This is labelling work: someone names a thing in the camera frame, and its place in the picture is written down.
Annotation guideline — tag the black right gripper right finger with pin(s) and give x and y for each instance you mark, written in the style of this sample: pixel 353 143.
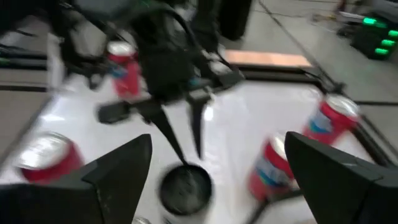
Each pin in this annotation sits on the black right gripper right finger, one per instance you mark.
pixel 342 193

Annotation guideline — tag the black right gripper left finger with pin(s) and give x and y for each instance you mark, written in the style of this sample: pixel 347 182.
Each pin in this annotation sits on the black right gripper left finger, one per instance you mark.
pixel 62 202

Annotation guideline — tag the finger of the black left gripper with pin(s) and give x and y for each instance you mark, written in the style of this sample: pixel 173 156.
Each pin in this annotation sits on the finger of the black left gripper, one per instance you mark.
pixel 198 124
pixel 161 124

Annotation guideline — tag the Celsius can with black lid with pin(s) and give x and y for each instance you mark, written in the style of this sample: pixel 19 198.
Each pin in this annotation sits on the Celsius can with black lid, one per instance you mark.
pixel 186 189

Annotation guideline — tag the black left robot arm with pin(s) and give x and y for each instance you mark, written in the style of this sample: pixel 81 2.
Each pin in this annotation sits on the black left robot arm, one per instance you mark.
pixel 87 40

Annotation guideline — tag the red soda can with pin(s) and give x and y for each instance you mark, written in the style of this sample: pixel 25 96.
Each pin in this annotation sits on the red soda can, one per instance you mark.
pixel 127 81

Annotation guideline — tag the Star Wars Coke Zero can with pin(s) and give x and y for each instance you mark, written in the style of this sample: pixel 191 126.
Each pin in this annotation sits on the Star Wars Coke Zero can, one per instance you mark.
pixel 46 161

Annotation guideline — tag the red Fanta can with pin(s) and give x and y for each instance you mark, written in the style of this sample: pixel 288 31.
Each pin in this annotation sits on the red Fanta can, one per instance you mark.
pixel 267 174
pixel 329 124

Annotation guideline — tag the black device with green lights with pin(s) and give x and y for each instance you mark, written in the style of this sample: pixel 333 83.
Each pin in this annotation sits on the black device with green lights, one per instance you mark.
pixel 367 40

